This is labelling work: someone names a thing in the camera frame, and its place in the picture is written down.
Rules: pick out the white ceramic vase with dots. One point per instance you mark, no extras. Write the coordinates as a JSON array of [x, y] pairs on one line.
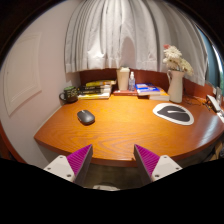
[[175, 86]]

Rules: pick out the yellow and white book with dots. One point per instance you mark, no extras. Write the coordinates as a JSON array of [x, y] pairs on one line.
[[95, 96]]

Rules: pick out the white and grey mouse pad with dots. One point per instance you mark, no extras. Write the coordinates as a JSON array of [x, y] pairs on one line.
[[173, 114]]

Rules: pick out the white curtain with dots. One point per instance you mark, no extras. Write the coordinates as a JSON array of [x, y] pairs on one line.
[[133, 33]]

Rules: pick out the white flower bouquet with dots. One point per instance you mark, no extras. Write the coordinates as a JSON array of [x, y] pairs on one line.
[[175, 58]]

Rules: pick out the orange book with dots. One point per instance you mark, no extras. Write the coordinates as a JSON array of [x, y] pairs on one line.
[[162, 91]]

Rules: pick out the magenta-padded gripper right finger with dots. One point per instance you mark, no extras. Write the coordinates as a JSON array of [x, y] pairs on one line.
[[160, 166]]

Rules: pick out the black computer mouse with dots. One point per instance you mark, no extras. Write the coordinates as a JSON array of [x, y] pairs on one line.
[[86, 117]]

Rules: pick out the clear sanitizer bottle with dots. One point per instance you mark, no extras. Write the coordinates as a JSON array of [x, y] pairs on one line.
[[132, 84]]

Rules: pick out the dark green mug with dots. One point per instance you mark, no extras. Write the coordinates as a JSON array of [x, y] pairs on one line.
[[70, 94]]

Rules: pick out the beige tumbler with lid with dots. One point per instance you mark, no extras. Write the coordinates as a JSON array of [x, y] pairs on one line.
[[123, 80]]

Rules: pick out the blue book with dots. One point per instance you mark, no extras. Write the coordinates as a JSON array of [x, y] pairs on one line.
[[146, 89]]

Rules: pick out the red book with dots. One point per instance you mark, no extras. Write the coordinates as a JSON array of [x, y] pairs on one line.
[[125, 93]]

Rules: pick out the dark window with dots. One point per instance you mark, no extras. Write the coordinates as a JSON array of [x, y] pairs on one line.
[[211, 63]]

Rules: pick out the thick black book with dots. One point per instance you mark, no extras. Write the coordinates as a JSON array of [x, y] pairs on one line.
[[93, 91]]

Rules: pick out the thin black book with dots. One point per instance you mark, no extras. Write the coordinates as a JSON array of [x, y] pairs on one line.
[[93, 87]]

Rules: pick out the white flat device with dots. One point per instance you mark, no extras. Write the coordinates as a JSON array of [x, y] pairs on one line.
[[213, 102]]

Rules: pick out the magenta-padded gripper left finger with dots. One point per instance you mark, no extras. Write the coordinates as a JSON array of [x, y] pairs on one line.
[[63, 166]]

